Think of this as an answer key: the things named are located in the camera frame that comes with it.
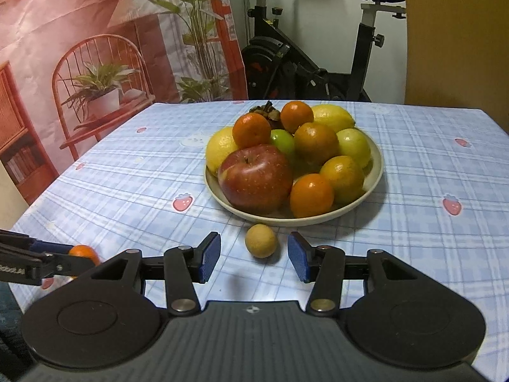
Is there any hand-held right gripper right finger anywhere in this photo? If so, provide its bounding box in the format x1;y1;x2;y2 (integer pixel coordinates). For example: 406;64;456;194
287;231;426;314

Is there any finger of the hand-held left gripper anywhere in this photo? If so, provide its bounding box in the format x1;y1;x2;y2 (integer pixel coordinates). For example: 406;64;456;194
42;253;98;280
0;229;73;254

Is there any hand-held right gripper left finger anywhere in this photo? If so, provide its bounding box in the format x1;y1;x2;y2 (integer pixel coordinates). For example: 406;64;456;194
89;231;221;316

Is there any tan longan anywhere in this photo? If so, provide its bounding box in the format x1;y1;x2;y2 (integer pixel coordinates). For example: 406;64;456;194
244;223;277;257

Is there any cream round plate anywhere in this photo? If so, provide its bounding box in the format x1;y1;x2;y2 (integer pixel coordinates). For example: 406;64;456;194
204;127;384;227

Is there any yellow lemon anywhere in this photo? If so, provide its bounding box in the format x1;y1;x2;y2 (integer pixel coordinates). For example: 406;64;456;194
311;104;356;134
206;126;241;178

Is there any green tinged orange tangerine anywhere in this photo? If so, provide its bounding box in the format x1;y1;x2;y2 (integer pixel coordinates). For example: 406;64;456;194
293;122;340;166

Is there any small green round fruit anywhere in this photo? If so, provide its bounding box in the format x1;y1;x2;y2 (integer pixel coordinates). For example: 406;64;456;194
270;129;296;160

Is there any dark teal cloth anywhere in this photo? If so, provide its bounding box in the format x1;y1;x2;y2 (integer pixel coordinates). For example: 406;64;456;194
0;284;30;382

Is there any red apple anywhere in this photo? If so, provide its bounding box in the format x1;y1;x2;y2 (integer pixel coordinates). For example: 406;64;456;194
217;144;295;216

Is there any yellow orange citrus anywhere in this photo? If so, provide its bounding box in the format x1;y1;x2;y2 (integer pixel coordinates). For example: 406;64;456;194
319;155;366;204

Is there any blue plaid tablecloth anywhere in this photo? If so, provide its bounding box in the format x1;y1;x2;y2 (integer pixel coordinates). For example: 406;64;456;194
8;101;509;382

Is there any yellow green round fruit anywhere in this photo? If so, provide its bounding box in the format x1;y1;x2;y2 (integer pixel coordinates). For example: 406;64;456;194
336;128;372;169

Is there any purple mangosteen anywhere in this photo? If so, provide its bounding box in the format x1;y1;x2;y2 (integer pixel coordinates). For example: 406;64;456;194
249;101;284;130

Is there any black exercise bike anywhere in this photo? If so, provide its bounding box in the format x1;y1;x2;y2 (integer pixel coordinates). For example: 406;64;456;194
223;0;407;102

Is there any printed backdrop cloth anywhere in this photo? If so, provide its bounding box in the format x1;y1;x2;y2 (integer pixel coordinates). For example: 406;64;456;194
0;0;249;208

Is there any brown wooden door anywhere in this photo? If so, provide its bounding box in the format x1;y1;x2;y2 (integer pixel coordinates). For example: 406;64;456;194
401;0;509;128

